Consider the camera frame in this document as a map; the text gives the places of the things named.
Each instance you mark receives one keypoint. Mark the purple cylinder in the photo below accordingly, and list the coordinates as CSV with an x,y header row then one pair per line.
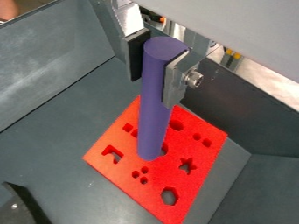
x,y
160,50

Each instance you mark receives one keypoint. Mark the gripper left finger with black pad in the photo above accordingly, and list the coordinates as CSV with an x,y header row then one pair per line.
x,y
134,34

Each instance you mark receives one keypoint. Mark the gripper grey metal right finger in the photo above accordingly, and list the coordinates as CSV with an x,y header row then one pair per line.
x,y
180,73

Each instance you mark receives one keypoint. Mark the red foam shape board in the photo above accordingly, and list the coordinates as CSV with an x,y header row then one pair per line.
x,y
164,184

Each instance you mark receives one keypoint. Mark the black curved cradle stand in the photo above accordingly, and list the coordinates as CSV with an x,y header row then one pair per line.
x,y
19,207

